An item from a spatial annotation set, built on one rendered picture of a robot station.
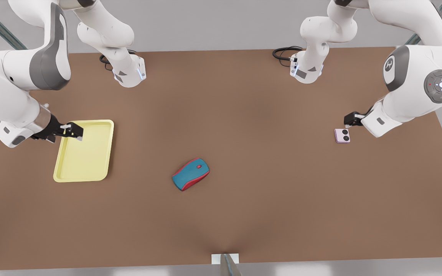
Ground pink flip phone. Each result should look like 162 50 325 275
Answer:
334 128 351 144

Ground yellow plastic tray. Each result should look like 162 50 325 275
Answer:
53 120 114 183

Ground blue and red computer mouse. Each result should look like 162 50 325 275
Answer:
172 158 210 191

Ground black cable loop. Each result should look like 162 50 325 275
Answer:
272 46 304 67
99 49 137 71

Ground silver frame post with foot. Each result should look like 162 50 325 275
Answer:
211 253 242 276

